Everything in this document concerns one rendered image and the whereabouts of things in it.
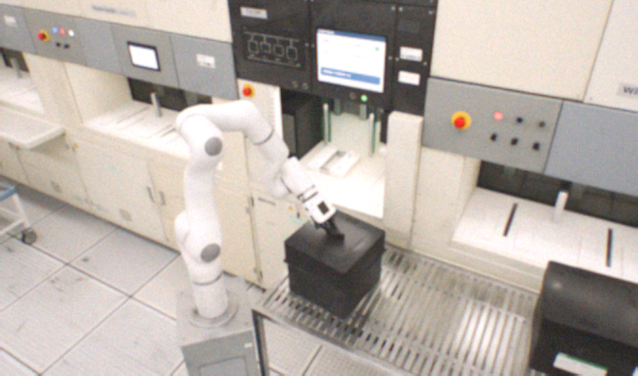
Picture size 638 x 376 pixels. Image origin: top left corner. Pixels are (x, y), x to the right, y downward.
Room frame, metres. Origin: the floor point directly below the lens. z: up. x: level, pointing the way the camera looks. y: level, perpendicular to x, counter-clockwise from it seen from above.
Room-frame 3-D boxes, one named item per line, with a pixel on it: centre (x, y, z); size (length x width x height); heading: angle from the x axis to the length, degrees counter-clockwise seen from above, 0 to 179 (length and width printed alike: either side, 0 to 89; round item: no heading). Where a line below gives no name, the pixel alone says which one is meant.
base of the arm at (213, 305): (1.26, 0.43, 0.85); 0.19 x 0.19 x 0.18
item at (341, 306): (1.38, -0.05, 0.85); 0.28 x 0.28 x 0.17; 52
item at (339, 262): (1.38, -0.05, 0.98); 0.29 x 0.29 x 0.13; 52
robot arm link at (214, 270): (1.29, 0.44, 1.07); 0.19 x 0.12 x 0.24; 34
